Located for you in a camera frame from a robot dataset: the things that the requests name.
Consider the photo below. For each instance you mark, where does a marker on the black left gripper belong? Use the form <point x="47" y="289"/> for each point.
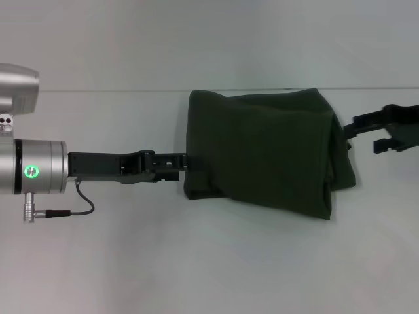
<point x="104" y="165"/>

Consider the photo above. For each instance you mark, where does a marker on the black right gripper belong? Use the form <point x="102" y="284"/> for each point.
<point x="404" y="124"/>

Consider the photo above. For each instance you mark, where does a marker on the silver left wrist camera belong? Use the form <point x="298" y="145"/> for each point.
<point x="16" y="91"/>

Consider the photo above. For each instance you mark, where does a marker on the dark green t-shirt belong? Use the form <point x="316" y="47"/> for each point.
<point x="262" y="153"/>

